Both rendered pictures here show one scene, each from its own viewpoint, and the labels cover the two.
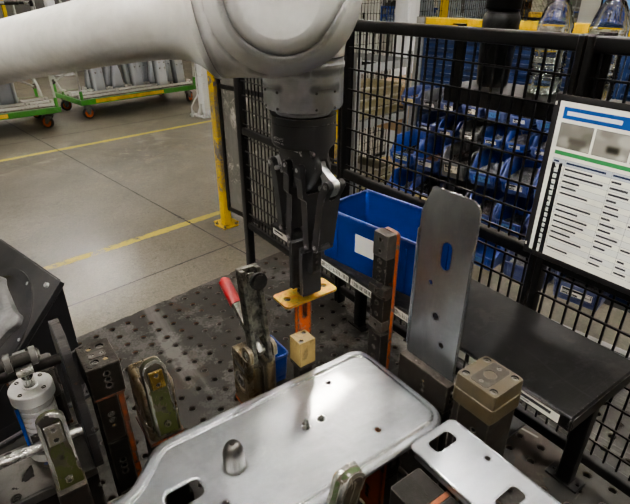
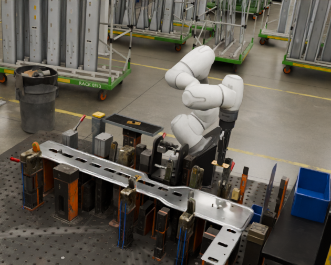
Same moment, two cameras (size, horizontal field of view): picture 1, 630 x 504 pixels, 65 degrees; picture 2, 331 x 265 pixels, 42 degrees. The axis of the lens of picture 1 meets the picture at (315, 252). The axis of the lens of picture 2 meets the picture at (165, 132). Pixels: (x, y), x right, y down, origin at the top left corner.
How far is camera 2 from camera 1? 1.74 m
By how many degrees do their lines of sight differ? 54
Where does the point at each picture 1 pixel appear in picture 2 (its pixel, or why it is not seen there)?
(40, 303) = (209, 148)
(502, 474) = (229, 243)
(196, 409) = not seen: hidden behind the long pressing
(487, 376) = (257, 227)
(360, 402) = (230, 213)
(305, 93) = (220, 114)
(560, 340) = (304, 250)
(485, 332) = (288, 231)
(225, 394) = not seen: hidden behind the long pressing
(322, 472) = (201, 212)
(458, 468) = (224, 234)
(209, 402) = not seen: hidden behind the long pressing
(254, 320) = (225, 174)
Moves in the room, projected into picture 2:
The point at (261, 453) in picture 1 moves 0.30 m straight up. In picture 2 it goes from (197, 201) to (205, 150)
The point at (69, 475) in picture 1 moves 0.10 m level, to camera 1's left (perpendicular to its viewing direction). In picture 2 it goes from (167, 176) to (159, 169)
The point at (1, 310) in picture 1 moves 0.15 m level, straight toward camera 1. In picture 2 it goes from (201, 145) to (193, 153)
